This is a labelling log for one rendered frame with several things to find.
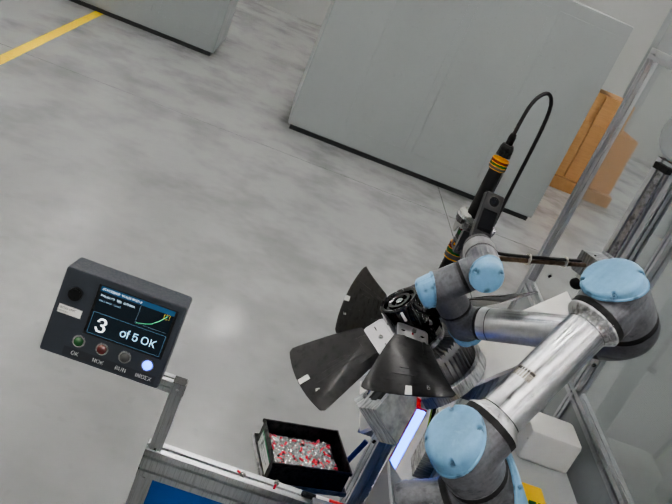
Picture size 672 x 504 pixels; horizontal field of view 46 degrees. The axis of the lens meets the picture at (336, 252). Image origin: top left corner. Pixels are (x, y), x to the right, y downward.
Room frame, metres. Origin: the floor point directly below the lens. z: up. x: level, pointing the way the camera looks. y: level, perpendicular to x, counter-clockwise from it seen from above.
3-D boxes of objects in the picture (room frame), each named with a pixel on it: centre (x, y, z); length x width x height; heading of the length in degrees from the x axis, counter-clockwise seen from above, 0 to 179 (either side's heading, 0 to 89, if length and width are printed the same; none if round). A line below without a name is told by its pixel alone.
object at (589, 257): (2.34, -0.74, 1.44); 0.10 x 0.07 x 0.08; 133
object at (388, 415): (1.87, -0.31, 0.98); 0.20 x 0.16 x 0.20; 98
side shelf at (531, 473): (2.10, -0.81, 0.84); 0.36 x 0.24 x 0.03; 8
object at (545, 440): (2.18, -0.82, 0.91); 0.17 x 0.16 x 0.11; 98
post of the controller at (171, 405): (1.49, 0.20, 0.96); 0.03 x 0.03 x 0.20; 8
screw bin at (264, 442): (1.70, -0.13, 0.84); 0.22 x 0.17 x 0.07; 113
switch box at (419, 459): (2.19, -0.58, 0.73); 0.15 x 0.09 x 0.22; 98
